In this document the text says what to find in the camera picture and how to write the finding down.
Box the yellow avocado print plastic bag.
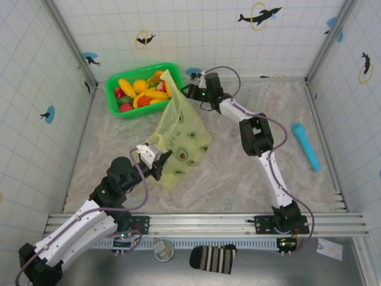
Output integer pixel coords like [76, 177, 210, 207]
[145, 69, 214, 189]

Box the long yellow fake fruit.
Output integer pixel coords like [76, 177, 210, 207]
[142, 90, 170, 101]

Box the yellow fake lemon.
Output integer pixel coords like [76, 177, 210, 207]
[133, 79, 149, 94]

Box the green plastic basket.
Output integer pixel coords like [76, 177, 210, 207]
[105, 61, 185, 120]

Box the single yellow fake banana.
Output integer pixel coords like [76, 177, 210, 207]
[118, 78, 135, 98]

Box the orange yellow fake banana bunch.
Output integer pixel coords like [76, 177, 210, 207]
[148, 70, 166, 85]

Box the dolphin blue circle sticker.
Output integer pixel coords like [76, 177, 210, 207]
[82, 52, 101, 67]
[185, 67, 202, 80]
[323, 16, 345, 43]
[39, 105, 56, 125]

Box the round metal disc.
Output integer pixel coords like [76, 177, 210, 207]
[154, 240, 175, 263]

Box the black striped sock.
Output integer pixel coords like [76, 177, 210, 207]
[189, 244, 238, 275]

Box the teal cylindrical tool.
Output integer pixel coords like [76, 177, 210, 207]
[291, 123, 321, 172]

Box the white card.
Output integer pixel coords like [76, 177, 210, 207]
[316, 237, 343, 262]

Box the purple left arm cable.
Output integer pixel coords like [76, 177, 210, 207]
[14, 148, 149, 286]

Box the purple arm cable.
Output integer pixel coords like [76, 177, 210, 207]
[204, 66, 316, 254]
[14, 148, 149, 286]

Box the aluminium side rail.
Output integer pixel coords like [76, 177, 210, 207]
[59, 85, 101, 214]
[305, 79, 349, 213]

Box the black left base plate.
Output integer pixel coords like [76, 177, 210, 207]
[129, 214, 151, 236]

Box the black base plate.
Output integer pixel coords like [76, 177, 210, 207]
[129, 214, 151, 236]
[246, 214, 310, 237]

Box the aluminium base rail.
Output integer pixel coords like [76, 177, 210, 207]
[44, 212, 370, 238]

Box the white slotted cable duct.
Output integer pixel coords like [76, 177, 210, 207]
[90, 238, 298, 250]

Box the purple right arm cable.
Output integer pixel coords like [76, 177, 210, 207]
[204, 66, 316, 254]

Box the large dolphin yellow ring sticker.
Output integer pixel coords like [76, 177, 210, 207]
[237, 2, 283, 32]

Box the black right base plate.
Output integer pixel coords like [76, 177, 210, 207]
[246, 214, 310, 237]

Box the aluminium corner post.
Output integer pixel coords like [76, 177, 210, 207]
[41, 0, 99, 90]
[305, 0, 366, 83]

